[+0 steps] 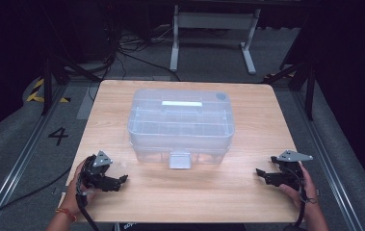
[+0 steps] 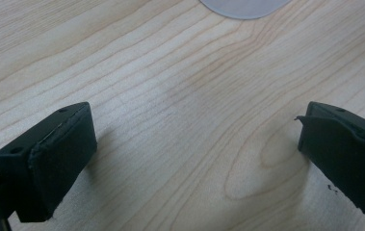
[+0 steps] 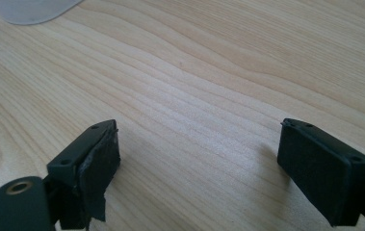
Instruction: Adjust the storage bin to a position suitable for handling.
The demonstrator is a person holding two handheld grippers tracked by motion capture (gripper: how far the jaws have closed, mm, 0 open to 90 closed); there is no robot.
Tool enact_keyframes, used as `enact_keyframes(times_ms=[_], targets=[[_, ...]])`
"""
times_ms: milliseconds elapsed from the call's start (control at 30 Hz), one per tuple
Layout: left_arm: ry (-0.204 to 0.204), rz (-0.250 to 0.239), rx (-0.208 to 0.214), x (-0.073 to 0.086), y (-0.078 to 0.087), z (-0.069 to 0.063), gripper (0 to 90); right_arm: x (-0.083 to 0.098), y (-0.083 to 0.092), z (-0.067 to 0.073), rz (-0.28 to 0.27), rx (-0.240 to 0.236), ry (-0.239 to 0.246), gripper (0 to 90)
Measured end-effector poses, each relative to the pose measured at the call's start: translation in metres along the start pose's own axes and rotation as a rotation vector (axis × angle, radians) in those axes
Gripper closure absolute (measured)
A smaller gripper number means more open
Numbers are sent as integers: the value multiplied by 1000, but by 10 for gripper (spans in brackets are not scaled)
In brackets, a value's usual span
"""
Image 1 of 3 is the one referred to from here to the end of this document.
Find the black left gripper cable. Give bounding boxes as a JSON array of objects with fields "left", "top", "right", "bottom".
[{"left": 75, "top": 189, "right": 101, "bottom": 231}]

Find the yellow black floor tape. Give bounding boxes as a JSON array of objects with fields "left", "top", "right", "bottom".
[{"left": 25, "top": 78, "right": 72, "bottom": 104}]

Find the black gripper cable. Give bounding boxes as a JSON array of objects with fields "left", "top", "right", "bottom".
[
  {"left": 75, "top": 189, "right": 101, "bottom": 231},
  {"left": 294, "top": 179, "right": 319, "bottom": 230}
]

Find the person's left hand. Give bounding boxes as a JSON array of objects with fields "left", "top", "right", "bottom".
[{"left": 60, "top": 159, "right": 98, "bottom": 217}]

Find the metal floor rail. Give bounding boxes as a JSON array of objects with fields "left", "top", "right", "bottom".
[
  {"left": 290, "top": 89, "right": 365, "bottom": 231},
  {"left": 0, "top": 85, "right": 69, "bottom": 231}
]

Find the person's right hand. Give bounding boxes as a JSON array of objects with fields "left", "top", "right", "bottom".
[{"left": 278, "top": 163, "right": 319, "bottom": 210}]

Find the bundle of black floor cables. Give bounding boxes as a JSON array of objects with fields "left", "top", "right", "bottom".
[{"left": 105, "top": 25, "right": 182, "bottom": 83}]

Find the black floor cable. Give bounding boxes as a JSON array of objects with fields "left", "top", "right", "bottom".
[{"left": 0, "top": 165, "right": 73, "bottom": 227}]

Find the black tripod stand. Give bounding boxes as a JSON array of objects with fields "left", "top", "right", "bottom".
[
  {"left": 39, "top": 55, "right": 103, "bottom": 116},
  {"left": 262, "top": 60, "right": 317, "bottom": 122}
]

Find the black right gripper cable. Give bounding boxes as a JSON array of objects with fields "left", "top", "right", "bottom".
[{"left": 294, "top": 179, "right": 319, "bottom": 230}]

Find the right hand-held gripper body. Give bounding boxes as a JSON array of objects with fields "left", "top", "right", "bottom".
[{"left": 270, "top": 149, "right": 314, "bottom": 192}]

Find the orange woven bracelet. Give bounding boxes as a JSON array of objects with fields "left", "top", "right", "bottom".
[{"left": 55, "top": 207, "right": 79, "bottom": 223}]

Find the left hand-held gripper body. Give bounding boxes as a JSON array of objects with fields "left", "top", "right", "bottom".
[{"left": 79, "top": 150, "right": 120, "bottom": 193}]

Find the person's dark clothing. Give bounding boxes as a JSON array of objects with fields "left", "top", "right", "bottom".
[{"left": 112, "top": 222, "right": 248, "bottom": 231}]

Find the clear plastic storage box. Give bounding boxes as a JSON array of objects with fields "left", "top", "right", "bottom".
[{"left": 126, "top": 88, "right": 236, "bottom": 170}]

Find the grey metal stand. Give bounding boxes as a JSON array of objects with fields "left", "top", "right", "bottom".
[{"left": 169, "top": 4, "right": 262, "bottom": 76}]

